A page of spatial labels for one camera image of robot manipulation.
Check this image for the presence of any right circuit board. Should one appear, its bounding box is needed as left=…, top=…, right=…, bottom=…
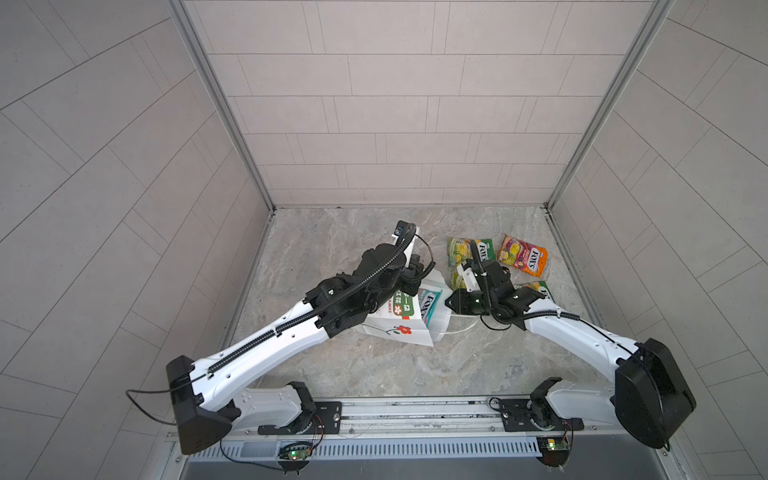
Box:
left=536, top=437, right=571, bottom=468

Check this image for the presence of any teal snack packet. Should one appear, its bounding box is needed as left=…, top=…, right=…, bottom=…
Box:
left=417, top=288, right=442, bottom=326

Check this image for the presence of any orange Fox's candy packet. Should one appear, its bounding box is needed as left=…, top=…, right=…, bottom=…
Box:
left=497, top=235, right=548, bottom=278

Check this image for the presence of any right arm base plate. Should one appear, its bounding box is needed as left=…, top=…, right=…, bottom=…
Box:
left=489, top=397, right=584, bottom=433

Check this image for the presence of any left circuit board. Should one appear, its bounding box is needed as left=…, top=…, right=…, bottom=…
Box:
left=277, top=441, right=314, bottom=462

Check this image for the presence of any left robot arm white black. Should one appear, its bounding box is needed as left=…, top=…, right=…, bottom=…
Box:
left=166, top=244, right=433, bottom=455

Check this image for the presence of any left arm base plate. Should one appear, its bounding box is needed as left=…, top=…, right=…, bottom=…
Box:
left=257, top=401, right=343, bottom=435

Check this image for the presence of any white slotted cable duct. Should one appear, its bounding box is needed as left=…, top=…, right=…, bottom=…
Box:
left=191, top=436, right=542, bottom=462

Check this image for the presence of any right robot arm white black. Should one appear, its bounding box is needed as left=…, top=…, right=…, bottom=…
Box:
left=445, top=260, right=696, bottom=449

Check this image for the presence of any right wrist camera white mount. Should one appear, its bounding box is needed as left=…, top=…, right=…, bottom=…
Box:
left=454, top=262, right=481, bottom=294

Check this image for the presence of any white floral paper bag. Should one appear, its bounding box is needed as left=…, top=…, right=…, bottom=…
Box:
left=353, top=270, right=479, bottom=347

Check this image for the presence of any left black cable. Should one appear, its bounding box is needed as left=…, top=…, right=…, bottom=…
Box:
left=124, top=374, right=199, bottom=427

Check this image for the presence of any aluminium mounting rail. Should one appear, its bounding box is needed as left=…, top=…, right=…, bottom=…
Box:
left=170, top=386, right=624, bottom=452

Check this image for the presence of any circuit board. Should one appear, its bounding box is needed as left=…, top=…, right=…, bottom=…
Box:
left=536, top=437, right=571, bottom=468
left=277, top=441, right=314, bottom=462

